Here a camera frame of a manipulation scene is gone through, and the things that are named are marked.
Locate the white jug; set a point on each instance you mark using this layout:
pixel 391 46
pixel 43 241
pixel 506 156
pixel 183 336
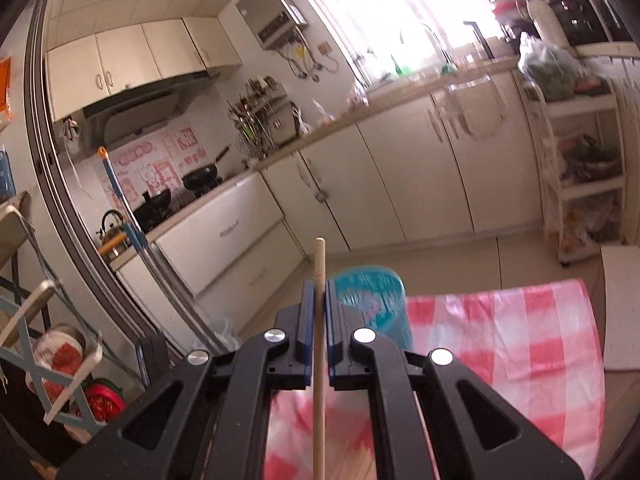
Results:
pixel 547 22

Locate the metal dish rack with utensils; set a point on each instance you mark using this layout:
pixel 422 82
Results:
pixel 260 120

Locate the red slipper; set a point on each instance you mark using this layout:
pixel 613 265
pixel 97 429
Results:
pixel 105 400

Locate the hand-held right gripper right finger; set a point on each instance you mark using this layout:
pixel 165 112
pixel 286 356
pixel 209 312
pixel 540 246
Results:
pixel 331 320

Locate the orange package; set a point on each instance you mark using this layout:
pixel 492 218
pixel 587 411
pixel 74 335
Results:
pixel 4 90

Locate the wooden chopstick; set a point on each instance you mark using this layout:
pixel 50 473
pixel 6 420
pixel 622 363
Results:
pixel 319 260

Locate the green bottle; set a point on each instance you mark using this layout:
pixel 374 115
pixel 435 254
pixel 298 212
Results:
pixel 395 65

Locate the range hood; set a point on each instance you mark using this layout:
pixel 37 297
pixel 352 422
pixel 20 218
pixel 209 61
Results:
pixel 140 105

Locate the clear plastic bag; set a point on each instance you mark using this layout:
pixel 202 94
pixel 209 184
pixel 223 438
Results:
pixel 227 332

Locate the wall water heater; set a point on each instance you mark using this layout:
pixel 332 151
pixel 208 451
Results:
pixel 270 10

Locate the cream wall cabinets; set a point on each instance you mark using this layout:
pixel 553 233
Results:
pixel 130 60

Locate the blue perforated plastic basket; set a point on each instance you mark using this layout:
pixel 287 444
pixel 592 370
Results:
pixel 370 295

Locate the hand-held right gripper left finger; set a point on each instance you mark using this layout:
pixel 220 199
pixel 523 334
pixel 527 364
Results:
pixel 309 320

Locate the plastic bag of greens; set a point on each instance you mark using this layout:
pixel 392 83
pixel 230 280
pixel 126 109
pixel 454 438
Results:
pixel 550 70

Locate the white storage cart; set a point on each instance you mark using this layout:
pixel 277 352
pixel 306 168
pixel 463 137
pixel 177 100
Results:
pixel 550 170

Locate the red and white bowl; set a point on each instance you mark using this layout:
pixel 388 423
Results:
pixel 60 355

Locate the pink wall stickers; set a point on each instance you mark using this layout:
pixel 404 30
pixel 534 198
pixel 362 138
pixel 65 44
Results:
pixel 150 165

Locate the pink checkered tablecloth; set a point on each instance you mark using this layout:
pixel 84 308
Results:
pixel 525 340

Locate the cream drawer base cabinet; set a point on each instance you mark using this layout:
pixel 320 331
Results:
pixel 225 240

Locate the wooden folding rack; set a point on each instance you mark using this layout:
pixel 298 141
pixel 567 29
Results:
pixel 35 300

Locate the sink faucet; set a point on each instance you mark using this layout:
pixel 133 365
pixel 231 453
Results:
pixel 435 40

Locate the steel kettle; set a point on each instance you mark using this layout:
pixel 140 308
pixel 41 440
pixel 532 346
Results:
pixel 112 230

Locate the dark pot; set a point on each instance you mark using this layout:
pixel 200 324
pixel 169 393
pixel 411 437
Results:
pixel 592 157

